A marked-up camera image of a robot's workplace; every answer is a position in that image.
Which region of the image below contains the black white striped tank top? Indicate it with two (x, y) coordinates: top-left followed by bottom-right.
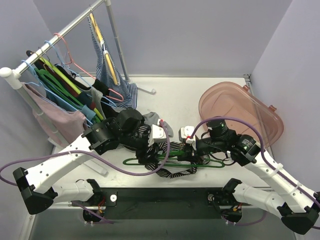
(135, 141), (203, 179)

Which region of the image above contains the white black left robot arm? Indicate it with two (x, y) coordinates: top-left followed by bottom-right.
(13, 108), (167, 215)

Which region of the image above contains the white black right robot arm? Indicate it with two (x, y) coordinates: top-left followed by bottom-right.
(179, 116), (320, 235)

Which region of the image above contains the lime green hanger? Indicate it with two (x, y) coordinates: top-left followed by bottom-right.
(34, 58), (104, 123)

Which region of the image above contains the blue white striped top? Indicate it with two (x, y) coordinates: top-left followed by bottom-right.
(87, 16), (139, 111)

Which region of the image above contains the light blue plastic hanger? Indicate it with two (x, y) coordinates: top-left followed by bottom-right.
(28, 65), (97, 126)

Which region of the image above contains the yellow wooden hanger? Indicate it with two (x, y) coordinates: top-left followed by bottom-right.
(87, 13), (120, 86)

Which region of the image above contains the dark green plastic hanger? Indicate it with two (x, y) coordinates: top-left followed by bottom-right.
(34, 68), (84, 112)

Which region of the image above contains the dark red hanger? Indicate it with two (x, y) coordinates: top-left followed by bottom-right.
(43, 63), (79, 99)

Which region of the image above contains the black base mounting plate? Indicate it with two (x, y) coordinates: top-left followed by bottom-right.
(83, 187), (239, 221)

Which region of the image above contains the pink transparent plastic basin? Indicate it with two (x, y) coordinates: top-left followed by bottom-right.
(198, 81), (284, 148)

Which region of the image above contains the grey garment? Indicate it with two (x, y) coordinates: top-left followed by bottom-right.
(102, 86), (160, 137)

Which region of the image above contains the black garment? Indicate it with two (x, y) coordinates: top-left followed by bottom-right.
(55, 64), (119, 119)

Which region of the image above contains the pink garment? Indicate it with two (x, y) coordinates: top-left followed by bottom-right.
(22, 83), (87, 148)

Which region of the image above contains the silver white clothes rack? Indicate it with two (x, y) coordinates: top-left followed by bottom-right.
(0, 0), (157, 177)

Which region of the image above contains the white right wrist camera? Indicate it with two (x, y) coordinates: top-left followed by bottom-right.
(178, 125), (196, 146)

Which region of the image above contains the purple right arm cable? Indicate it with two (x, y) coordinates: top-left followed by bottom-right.
(191, 116), (320, 208)

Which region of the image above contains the light blue wire hanger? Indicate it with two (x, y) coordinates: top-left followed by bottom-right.
(43, 40), (117, 109)

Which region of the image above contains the pink wire hanger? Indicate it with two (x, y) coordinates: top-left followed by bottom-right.
(53, 32), (125, 102)

